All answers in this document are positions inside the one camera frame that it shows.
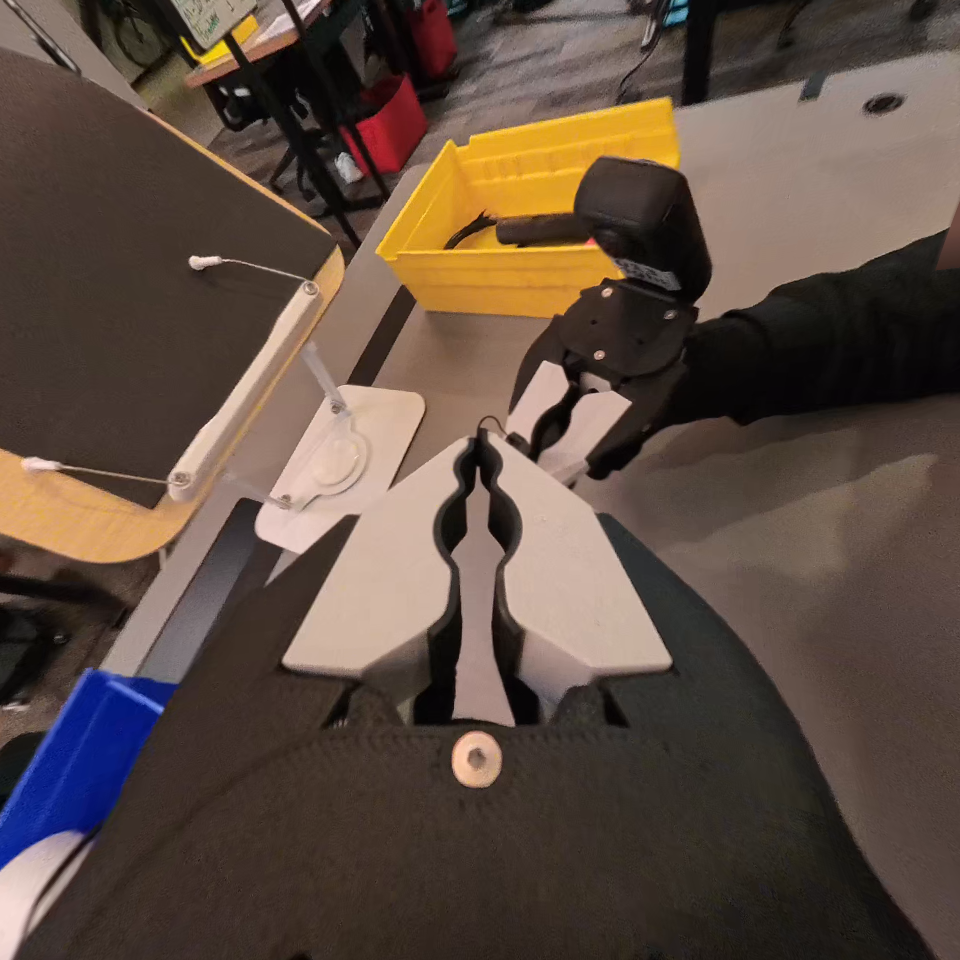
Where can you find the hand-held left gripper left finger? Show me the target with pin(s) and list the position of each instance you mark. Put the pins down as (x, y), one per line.
(375, 592)

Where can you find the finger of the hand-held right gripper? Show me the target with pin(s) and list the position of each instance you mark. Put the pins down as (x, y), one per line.
(596, 427)
(536, 397)

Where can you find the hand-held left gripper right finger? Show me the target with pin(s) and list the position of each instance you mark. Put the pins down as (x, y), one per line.
(585, 592)

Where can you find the yellow plastic bin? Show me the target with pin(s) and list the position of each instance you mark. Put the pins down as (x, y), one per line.
(480, 281)

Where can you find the blue plastic bin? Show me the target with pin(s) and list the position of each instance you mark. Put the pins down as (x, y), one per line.
(75, 750)

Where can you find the person's right forearm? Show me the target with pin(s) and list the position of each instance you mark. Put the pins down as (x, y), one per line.
(862, 337)

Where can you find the black oblong object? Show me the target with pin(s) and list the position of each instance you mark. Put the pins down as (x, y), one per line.
(536, 229)

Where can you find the black table leg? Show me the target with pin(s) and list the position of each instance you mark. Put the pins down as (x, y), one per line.
(697, 49)

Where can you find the wooden board with black mat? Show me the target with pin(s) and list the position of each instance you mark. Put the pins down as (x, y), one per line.
(112, 300)

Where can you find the long wooden table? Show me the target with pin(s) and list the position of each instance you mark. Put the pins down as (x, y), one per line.
(255, 49)

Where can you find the white bottle with black cap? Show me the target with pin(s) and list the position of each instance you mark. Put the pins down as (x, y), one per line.
(30, 885)

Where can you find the white sign board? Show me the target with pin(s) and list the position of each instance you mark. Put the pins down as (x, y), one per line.
(202, 15)

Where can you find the black metal frame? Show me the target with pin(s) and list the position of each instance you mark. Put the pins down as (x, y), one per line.
(45, 592)

